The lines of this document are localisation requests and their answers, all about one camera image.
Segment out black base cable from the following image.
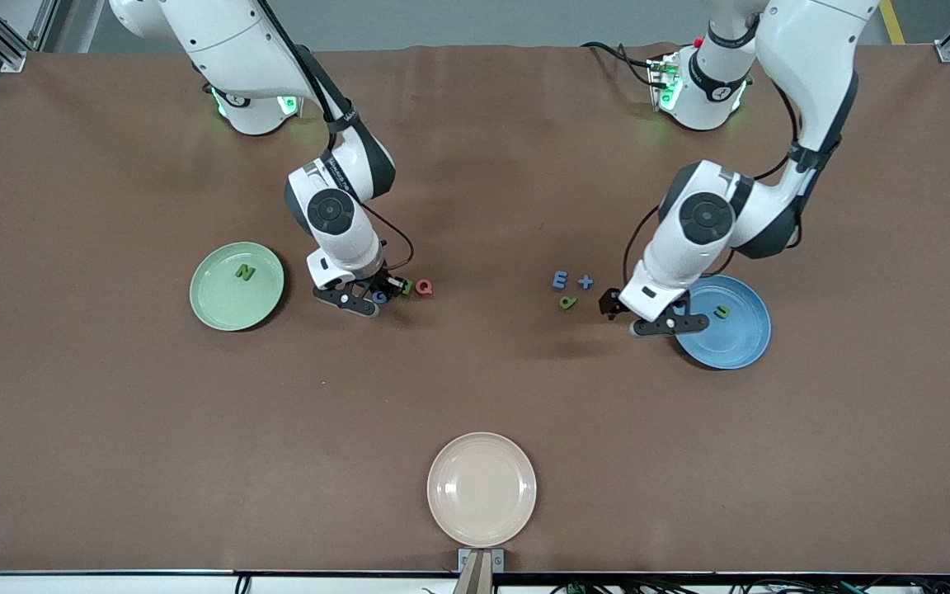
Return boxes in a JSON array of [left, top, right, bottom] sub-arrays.
[[581, 41, 659, 87]]

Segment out grey metal bracket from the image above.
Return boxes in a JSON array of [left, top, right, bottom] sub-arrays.
[[457, 548, 506, 573]]

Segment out blue plate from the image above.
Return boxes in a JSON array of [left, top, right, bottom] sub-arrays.
[[673, 274, 773, 370]]

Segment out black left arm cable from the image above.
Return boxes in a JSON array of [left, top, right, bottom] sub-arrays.
[[622, 78, 806, 288]]

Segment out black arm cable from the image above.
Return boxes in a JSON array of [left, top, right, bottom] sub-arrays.
[[360, 202, 415, 281], [622, 78, 806, 288]]

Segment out beige plate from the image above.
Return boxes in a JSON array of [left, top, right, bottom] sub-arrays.
[[426, 431, 538, 549]]

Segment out light green plate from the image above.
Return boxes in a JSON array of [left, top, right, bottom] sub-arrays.
[[189, 241, 285, 332]]

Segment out brown table mat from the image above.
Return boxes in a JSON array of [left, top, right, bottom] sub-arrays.
[[0, 43, 950, 574]]

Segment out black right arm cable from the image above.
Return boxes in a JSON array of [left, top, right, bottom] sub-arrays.
[[360, 202, 415, 281]]

